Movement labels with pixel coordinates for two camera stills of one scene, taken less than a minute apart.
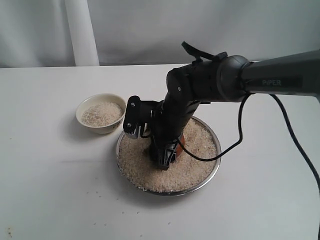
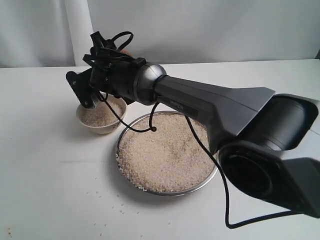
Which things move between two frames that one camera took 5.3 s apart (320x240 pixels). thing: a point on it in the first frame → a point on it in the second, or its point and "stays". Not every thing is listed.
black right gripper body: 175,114 → 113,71
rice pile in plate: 196,160 stays
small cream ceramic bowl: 101,113 stays
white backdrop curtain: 38,33 stays
